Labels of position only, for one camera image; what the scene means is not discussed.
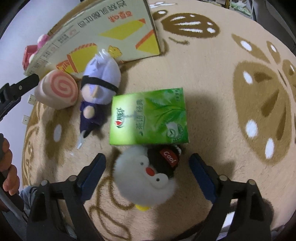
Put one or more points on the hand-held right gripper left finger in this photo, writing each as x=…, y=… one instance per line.
x=92, y=178

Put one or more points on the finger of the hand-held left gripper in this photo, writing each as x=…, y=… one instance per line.
x=20, y=87

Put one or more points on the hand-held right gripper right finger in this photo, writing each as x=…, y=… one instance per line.
x=203, y=178

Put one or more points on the pink tissue packet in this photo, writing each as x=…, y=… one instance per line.
x=29, y=55

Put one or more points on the pink swirl roll plush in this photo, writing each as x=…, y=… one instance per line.
x=57, y=88

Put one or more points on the white and black penguin plush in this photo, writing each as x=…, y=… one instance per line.
x=138, y=180

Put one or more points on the green tissue pack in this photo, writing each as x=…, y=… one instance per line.
x=150, y=118

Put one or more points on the purple-haired doll plush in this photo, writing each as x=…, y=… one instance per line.
x=101, y=69

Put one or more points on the printed cardboard box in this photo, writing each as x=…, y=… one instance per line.
x=104, y=23

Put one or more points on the person's left hand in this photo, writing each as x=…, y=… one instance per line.
x=11, y=180

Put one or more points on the beige patterned rug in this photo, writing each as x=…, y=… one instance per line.
x=219, y=104

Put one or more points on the white wall socket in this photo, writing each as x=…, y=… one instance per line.
x=25, y=119
x=31, y=99

